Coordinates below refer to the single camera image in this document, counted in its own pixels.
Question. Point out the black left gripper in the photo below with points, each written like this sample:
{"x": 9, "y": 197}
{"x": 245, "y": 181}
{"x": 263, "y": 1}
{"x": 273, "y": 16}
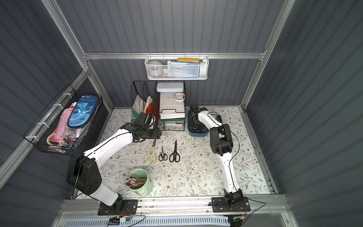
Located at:
{"x": 154, "y": 133}

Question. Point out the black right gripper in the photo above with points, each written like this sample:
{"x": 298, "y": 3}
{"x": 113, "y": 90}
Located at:
{"x": 194, "y": 119}

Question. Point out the teal plastic storage box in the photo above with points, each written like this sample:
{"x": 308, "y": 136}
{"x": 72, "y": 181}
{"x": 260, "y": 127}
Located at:
{"x": 196, "y": 129}

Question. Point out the cream handled kitchen scissors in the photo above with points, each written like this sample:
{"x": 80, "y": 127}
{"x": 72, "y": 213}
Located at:
{"x": 150, "y": 156}

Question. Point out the small black scissors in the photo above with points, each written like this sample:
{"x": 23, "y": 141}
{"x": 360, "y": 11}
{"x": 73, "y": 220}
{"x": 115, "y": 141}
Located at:
{"x": 162, "y": 156}

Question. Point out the large black scissors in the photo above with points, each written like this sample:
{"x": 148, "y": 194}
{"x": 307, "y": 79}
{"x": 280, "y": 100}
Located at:
{"x": 175, "y": 156}

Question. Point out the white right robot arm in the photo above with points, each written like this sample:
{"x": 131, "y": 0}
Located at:
{"x": 221, "y": 143}

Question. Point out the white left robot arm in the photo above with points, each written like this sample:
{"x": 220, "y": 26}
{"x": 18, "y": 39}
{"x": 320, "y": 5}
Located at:
{"x": 84, "y": 169}

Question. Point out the pink patterned notebook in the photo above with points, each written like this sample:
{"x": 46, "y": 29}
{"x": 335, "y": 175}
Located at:
{"x": 138, "y": 107}

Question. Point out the red booklet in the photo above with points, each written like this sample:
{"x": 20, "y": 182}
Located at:
{"x": 153, "y": 108}

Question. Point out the white paper stack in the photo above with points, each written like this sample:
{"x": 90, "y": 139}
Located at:
{"x": 148, "y": 105}

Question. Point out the white tin case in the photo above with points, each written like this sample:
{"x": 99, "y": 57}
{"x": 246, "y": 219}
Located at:
{"x": 170, "y": 87}

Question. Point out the pens in cup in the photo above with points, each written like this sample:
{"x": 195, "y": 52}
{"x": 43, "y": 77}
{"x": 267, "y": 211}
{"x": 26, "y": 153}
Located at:
{"x": 133, "y": 182}

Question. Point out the white hanging mesh basket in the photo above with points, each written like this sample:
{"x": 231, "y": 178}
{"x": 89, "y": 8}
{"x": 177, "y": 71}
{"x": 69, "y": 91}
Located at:
{"x": 203, "y": 72}

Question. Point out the blue white packet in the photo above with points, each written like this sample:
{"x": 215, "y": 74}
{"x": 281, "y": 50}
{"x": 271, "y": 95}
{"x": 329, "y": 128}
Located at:
{"x": 183, "y": 70}

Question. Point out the white tape roll in basket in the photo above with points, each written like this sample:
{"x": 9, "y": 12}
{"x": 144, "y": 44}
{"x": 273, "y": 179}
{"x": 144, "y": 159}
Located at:
{"x": 154, "y": 69}

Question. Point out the green pen cup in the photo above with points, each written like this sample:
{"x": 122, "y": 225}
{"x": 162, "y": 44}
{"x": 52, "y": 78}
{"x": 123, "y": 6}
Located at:
{"x": 148, "y": 187}

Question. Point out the blue dinosaur pencil case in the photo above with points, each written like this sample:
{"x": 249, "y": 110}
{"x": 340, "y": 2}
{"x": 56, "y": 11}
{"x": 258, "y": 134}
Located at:
{"x": 84, "y": 111}

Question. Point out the yellow item in basket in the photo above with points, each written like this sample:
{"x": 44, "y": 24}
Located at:
{"x": 189, "y": 60}

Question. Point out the pink pencil case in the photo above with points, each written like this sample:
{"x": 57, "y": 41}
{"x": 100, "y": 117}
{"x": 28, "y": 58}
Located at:
{"x": 63, "y": 134}

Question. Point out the black wire desk organizer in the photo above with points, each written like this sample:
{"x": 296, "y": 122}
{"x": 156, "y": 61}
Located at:
{"x": 149, "y": 88}

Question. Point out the black side wire basket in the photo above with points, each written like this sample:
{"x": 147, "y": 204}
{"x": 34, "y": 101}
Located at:
{"x": 43, "y": 128}

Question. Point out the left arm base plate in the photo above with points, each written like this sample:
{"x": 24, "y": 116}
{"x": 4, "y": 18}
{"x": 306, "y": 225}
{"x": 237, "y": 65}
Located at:
{"x": 121, "y": 207}

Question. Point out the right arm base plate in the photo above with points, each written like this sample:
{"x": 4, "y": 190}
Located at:
{"x": 220, "y": 205}

